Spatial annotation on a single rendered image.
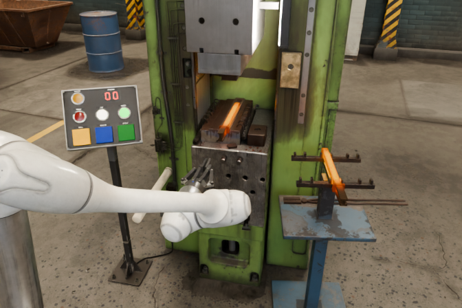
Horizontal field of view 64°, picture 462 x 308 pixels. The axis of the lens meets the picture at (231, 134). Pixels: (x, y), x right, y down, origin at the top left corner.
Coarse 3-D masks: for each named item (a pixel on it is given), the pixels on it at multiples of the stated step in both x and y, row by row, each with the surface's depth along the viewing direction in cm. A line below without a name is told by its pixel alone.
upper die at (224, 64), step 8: (200, 56) 166; (208, 56) 165; (216, 56) 165; (224, 56) 164; (232, 56) 163; (240, 56) 162; (248, 56) 184; (200, 64) 168; (208, 64) 167; (216, 64) 166; (224, 64) 165; (232, 64) 165; (240, 64) 164; (200, 72) 170; (208, 72) 169; (216, 72) 168; (224, 72) 167; (232, 72) 166; (240, 72) 166
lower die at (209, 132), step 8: (224, 104) 210; (232, 104) 207; (240, 104) 207; (248, 104) 209; (216, 112) 202; (224, 112) 200; (240, 112) 199; (208, 120) 192; (216, 120) 190; (224, 120) 188; (232, 120) 188; (208, 128) 184; (216, 128) 182; (232, 128) 182; (240, 128) 182; (208, 136) 184; (216, 136) 183; (232, 136) 181; (240, 136) 181
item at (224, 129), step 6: (234, 102) 208; (234, 108) 200; (228, 114) 193; (234, 114) 195; (228, 120) 186; (222, 126) 177; (228, 126) 178; (222, 132) 171; (228, 132) 179; (222, 138) 174
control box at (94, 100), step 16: (64, 96) 169; (96, 96) 172; (112, 96) 173; (128, 96) 175; (64, 112) 169; (96, 112) 171; (112, 112) 173; (80, 128) 170; (112, 128) 172; (96, 144) 171; (112, 144) 172; (128, 144) 177
